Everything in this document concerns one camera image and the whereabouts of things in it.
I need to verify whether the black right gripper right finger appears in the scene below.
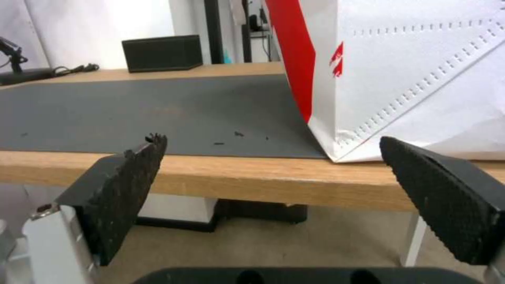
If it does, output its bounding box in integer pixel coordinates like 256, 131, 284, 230
379, 136, 505, 284

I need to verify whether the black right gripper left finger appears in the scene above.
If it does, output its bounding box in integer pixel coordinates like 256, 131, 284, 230
22, 132, 168, 284

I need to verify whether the white red paper takeout bag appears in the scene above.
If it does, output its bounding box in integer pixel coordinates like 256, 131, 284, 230
264, 0, 505, 164

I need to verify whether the white table leg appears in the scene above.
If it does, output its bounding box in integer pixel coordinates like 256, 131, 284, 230
400, 210, 431, 267

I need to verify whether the dark grey desk mat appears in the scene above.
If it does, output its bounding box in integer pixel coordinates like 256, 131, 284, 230
0, 74, 331, 158

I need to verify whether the black equipment base under table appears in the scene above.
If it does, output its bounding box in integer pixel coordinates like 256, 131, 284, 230
136, 200, 308, 233

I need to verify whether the wooden table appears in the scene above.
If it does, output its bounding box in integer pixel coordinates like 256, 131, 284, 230
0, 62, 505, 213

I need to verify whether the black rectangular box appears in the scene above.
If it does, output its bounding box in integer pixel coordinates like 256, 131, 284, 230
121, 34, 204, 73

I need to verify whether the black power adapter with cable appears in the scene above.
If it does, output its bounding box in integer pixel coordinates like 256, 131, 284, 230
0, 64, 99, 86

